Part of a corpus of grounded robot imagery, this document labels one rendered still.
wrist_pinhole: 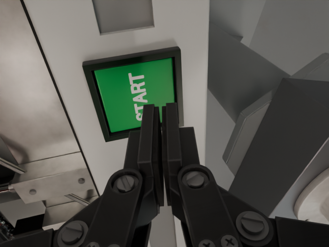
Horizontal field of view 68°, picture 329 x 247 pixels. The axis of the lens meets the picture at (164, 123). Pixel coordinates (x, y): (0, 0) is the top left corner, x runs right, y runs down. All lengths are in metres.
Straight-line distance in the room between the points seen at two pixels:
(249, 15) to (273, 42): 0.23
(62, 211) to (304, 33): 1.40
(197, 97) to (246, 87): 0.39
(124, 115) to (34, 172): 0.15
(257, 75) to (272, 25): 0.84
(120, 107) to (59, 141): 0.14
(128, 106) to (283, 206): 0.32
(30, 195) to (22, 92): 0.11
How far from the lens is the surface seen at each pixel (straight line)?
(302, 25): 1.50
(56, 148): 0.29
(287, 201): 0.41
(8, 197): 0.40
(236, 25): 1.27
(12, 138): 0.29
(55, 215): 0.35
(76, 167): 0.27
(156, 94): 0.16
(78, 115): 0.16
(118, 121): 0.16
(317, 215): 0.47
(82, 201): 0.33
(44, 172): 0.28
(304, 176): 0.38
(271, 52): 1.45
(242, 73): 0.59
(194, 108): 0.17
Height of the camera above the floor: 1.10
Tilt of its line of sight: 52 degrees down
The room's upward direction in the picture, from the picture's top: 159 degrees clockwise
